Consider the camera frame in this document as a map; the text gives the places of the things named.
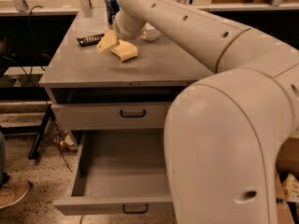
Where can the cardboard box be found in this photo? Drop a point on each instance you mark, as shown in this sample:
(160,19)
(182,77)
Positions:
(288,163)

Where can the black middle drawer handle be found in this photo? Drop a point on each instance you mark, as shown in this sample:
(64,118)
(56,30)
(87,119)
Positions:
(133,115)

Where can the dark snack bar wrapper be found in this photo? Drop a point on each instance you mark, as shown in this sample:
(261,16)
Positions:
(89,40)

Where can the tan shoe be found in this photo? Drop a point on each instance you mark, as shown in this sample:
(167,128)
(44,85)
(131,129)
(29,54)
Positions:
(11,194)

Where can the black bottom drawer handle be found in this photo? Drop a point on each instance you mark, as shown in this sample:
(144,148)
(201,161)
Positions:
(135,209)

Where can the blue soda can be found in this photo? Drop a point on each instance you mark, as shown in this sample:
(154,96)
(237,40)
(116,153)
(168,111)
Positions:
(112,9)

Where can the grey middle drawer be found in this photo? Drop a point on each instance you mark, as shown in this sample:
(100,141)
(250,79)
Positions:
(107,116)

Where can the yellow sponge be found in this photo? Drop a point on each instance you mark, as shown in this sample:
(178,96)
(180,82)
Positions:
(125,50)

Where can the black drawer handle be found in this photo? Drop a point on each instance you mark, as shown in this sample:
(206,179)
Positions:
(133,115)
(135,209)

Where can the yellow packet in box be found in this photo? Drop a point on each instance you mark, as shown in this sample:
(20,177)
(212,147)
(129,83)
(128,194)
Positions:
(291,189)

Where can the grey open bottom drawer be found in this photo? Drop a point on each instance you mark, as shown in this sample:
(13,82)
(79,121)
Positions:
(118,167)

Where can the black table leg left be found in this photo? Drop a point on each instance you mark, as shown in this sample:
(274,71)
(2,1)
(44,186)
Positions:
(33,154)

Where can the grey drawer cabinet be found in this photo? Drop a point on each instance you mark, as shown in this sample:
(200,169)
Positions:
(78,75)

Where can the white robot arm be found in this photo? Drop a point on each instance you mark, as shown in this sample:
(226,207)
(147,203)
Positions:
(222,134)

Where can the white bowl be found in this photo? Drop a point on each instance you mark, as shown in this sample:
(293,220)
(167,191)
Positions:
(152,32)

